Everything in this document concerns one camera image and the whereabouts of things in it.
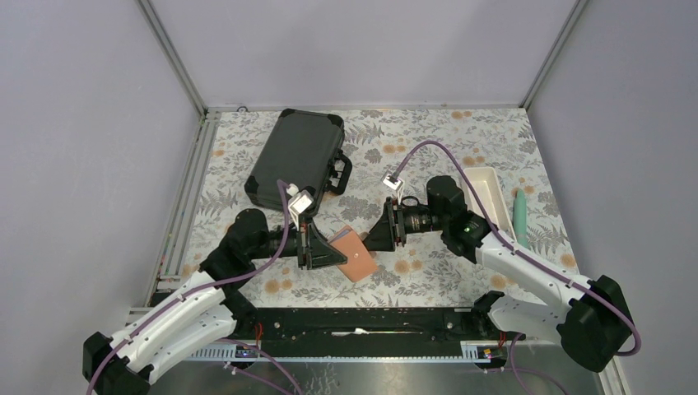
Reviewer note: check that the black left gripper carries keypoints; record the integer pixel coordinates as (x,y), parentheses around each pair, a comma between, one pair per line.
(314,250)

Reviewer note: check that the floral patterned table mat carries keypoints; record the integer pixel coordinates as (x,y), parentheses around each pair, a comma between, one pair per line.
(421,273)

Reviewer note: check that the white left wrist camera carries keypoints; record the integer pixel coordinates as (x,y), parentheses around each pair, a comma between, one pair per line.
(300,202)

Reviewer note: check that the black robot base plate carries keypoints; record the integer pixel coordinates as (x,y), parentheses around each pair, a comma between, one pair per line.
(366,328)

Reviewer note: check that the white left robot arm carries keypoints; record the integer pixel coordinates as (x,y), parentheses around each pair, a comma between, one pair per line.
(206,307)

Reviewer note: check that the black hard carrying case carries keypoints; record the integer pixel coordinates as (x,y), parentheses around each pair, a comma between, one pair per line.
(305,149)

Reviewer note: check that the aluminium frame rail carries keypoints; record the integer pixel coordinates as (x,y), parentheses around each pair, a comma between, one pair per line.
(170,262)

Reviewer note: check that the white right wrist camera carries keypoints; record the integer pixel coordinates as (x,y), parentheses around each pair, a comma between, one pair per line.
(393,182)

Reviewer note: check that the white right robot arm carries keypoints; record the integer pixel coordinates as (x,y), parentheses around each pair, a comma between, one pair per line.
(589,319)

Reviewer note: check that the perforated metal cable tray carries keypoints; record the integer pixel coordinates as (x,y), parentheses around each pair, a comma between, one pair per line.
(429,352)

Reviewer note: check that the mint green cylindrical tube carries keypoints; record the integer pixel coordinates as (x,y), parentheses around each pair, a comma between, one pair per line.
(520,216)

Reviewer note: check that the white rectangular plastic tray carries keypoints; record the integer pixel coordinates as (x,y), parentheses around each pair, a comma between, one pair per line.
(488,197)

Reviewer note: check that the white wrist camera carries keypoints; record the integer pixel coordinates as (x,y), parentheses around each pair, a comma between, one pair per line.
(393,182)
(300,202)

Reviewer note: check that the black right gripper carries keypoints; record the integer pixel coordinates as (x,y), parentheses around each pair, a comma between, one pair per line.
(390,229)

